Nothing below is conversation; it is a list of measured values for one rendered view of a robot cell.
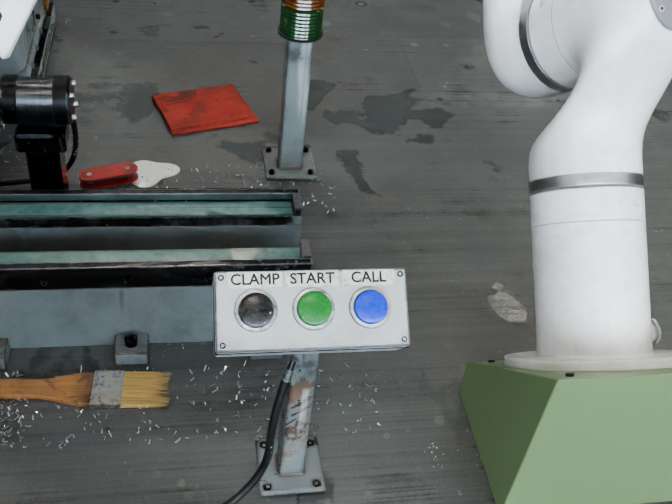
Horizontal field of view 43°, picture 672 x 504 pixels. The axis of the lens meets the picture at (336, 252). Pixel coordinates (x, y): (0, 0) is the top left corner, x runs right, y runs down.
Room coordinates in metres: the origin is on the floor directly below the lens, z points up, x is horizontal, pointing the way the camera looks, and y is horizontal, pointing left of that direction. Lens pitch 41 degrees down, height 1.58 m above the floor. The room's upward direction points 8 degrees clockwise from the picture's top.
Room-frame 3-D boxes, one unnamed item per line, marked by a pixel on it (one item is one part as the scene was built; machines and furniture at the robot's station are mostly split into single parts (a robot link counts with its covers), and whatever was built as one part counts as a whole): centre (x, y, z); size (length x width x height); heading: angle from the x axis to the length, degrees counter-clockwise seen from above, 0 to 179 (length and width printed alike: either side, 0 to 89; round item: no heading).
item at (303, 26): (1.09, 0.09, 1.05); 0.06 x 0.06 x 0.04
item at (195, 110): (1.22, 0.25, 0.80); 0.15 x 0.12 x 0.01; 121
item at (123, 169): (0.99, 0.35, 0.81); 0.09 x 0.03 x 0.02; 120
